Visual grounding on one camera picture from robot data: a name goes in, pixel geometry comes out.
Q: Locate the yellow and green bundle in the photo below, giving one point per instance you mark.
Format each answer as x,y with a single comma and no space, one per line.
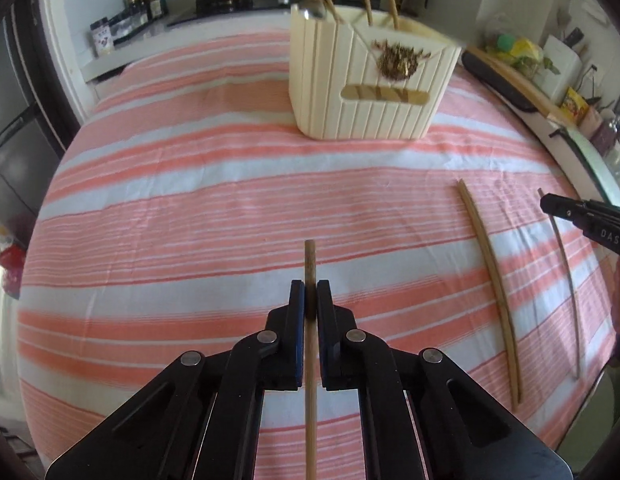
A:
517,52

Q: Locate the thin metal chopstick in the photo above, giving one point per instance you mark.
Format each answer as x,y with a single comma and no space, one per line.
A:
572,305

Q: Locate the black gas cooktop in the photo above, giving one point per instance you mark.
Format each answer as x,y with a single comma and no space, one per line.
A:
215,6

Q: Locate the white knife block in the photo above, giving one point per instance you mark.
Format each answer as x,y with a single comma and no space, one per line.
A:
557,70

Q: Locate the wooden cutting board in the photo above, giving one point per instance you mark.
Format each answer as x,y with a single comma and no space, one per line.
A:
529,91

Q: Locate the red bag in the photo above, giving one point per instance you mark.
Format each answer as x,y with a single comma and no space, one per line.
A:
11,270

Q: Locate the clear condiment box set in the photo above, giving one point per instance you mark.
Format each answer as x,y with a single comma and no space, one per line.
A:
130,27

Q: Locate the purple jar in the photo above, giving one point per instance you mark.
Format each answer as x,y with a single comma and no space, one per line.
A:
604,134

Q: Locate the spice jar with dark lid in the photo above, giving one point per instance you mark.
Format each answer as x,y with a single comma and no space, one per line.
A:
101,37

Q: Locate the dark sauce bottle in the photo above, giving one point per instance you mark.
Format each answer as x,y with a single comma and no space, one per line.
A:
157,2

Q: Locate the cream ribbed utensil holder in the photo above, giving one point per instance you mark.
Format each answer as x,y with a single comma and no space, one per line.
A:
340,90

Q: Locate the pink white striped tablecloth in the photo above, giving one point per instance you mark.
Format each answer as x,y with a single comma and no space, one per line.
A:
190,210

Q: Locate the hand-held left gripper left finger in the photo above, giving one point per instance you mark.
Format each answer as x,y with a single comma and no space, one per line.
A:
297,340

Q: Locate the yellow snack packet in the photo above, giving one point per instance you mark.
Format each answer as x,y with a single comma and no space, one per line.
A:
573,104

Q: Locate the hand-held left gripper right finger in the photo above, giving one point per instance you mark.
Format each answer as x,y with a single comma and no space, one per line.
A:
324,340

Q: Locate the pink packet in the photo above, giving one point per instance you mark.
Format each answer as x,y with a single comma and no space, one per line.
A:
591,120

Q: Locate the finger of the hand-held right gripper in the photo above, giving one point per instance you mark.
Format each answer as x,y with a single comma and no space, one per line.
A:
564,207

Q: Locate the black padded bar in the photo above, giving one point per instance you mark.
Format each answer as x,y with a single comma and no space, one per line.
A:
494,80

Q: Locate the green lidded electric griddle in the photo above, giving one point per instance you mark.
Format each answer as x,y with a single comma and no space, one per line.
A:
597,165

